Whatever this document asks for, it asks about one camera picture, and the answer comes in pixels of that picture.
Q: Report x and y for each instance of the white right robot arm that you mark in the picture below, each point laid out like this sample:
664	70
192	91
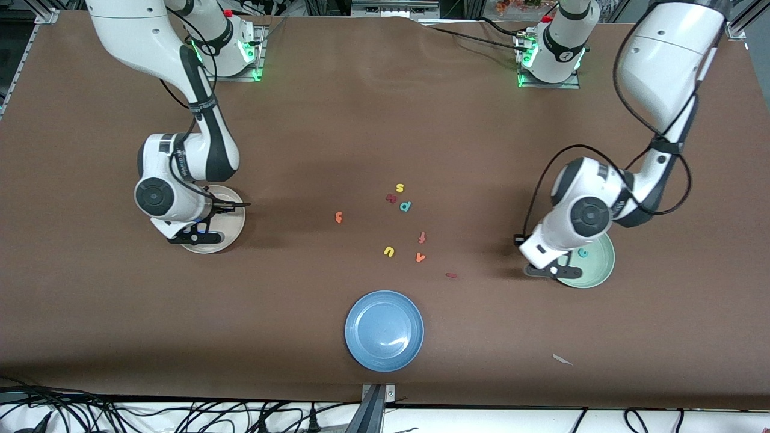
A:
132	30

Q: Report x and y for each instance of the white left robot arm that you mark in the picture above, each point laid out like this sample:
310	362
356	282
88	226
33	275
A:
668	60

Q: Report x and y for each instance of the beige brown plate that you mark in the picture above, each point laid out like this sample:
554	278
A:
231	231

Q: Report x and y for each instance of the pale green plate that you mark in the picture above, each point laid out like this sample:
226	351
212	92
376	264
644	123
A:
598	267

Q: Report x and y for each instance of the white paper scrap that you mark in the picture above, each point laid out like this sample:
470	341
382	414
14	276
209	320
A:
560	359

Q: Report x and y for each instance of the blue plate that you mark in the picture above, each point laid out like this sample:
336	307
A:
384	331

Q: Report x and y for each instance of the brown paper table cover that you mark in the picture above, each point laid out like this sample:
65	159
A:
385	120

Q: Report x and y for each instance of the black power plug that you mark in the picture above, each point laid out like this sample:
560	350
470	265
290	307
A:
263	424
313	421

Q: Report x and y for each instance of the orange artificial leaves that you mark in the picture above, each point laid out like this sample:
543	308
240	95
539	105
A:
517	5

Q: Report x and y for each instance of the grey power strip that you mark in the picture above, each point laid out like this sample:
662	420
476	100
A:
394	9

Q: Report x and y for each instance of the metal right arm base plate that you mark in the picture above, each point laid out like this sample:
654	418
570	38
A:
259	60

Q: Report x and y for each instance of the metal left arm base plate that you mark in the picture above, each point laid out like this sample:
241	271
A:
568	85

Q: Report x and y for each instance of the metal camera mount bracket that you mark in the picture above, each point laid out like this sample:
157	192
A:
378	409

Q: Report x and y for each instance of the aluminium frame rail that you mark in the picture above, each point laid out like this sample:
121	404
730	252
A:
47	16
733	31

